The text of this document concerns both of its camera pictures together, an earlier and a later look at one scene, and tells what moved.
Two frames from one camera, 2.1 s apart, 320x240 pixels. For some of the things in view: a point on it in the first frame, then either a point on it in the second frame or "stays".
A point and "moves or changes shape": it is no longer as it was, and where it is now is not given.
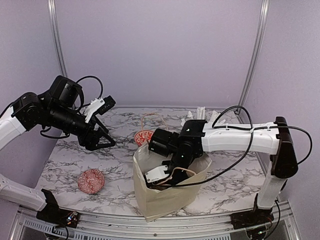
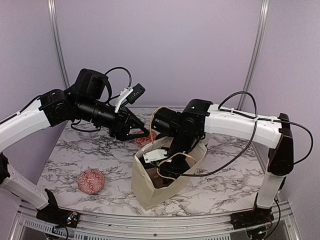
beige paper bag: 157,202 moves or changes shape
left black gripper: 90,142 -> 120,128
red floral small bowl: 142,137 stays
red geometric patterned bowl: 91,181 stays
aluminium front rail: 26,226 stays
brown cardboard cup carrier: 160,187 -> 157,181
